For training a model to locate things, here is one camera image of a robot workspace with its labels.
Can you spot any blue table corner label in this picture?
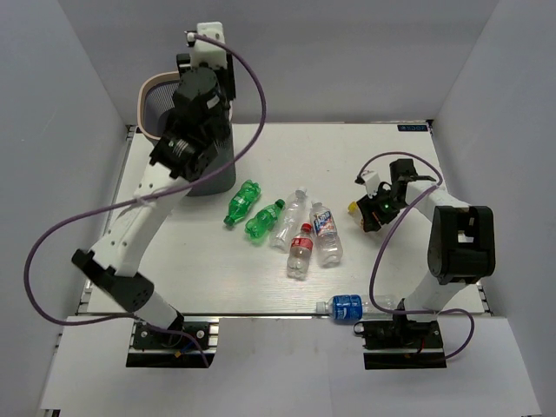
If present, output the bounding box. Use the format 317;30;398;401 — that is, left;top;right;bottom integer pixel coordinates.
397;124;428;132

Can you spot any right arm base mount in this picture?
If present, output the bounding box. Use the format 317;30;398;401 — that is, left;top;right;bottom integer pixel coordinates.
354;315;447;370

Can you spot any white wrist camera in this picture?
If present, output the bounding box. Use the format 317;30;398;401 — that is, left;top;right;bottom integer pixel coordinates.
354;170;381;197
185;22;228;70

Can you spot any clear bottle with white cap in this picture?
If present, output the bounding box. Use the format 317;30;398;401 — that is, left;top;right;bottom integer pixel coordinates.
269;187;308;252

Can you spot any clear bottle yellow label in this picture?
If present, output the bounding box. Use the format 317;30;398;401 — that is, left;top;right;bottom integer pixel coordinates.
347;202;364;228

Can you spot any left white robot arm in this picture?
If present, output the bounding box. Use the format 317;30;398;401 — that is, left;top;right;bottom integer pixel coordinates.
72;54;235;347

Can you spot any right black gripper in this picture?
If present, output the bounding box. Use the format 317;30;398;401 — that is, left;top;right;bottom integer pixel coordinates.
357;184;407;231

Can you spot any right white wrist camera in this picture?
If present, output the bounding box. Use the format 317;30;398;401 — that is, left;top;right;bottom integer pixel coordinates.
354;170;381;197

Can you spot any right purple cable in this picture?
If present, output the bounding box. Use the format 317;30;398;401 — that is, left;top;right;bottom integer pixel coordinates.
359;150;475;361

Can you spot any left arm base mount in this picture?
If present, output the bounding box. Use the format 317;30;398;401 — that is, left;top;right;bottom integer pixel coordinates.
126;317;219;369

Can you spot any green bottle bin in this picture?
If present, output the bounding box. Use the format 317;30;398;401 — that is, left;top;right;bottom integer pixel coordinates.
223;180;261;228

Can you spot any grey bin with beige rim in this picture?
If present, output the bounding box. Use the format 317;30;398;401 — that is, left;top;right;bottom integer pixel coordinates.
137;71;238;198

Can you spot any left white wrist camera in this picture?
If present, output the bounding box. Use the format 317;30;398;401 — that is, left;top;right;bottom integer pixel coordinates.
185;22;228;70

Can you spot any clear bottle red label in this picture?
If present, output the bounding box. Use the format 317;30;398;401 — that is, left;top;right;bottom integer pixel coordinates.
287;223;314;280

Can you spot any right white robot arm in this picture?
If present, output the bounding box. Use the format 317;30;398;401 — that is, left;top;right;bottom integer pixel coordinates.
348;158;495;347

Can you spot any green bottle with green cap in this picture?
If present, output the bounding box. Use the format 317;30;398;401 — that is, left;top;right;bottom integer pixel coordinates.
244;199;285;243

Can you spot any clear bottle blue white label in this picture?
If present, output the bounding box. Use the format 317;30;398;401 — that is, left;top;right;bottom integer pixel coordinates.
309;200;343;268

